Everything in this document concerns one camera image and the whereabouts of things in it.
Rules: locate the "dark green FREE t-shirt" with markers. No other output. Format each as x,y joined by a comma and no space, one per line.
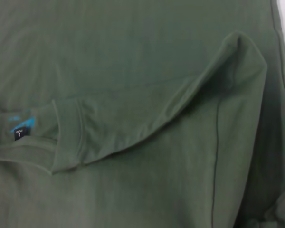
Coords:
133,118

